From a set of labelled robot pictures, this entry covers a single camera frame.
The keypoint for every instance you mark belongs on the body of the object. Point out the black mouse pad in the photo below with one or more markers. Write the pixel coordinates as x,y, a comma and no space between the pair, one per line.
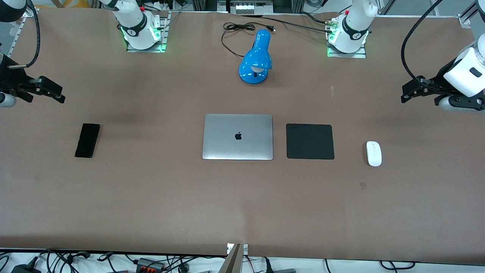
310,141

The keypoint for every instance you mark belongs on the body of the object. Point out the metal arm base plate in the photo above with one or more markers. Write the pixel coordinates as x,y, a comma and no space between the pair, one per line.
163,38
362,54

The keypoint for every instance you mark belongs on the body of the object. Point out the aluminium frame rail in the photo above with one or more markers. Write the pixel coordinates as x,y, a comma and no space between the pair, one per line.
468,17
17,32

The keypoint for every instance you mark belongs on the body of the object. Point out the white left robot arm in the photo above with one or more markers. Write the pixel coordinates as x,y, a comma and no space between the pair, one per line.
354,30

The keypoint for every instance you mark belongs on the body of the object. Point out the white computer mouse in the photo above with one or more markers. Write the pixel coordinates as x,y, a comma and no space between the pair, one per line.
374,153

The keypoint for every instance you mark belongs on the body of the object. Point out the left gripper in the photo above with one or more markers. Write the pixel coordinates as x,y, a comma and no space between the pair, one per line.
435,84

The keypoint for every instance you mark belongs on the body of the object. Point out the white power strip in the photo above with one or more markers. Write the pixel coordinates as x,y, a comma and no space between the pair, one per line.
251,7

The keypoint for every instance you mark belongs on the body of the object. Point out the black smartphone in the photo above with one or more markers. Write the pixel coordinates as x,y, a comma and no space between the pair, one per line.
87,140

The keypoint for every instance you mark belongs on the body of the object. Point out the silver closed laptop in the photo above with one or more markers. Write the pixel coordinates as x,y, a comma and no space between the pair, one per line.
238,148

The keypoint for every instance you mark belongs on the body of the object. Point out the brown post with metal bracket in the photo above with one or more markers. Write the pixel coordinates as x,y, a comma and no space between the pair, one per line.
235,259

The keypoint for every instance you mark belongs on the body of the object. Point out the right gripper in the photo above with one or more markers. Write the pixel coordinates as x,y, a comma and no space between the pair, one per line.
10,79

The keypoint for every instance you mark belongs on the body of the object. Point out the grey connector block orange levers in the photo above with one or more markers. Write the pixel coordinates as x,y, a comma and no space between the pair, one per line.
149,265

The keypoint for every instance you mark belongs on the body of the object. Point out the black power adapter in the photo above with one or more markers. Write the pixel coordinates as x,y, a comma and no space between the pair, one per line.
25,269

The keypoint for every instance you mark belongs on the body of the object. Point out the blue desk lamp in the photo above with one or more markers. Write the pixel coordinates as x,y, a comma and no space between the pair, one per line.
255,57

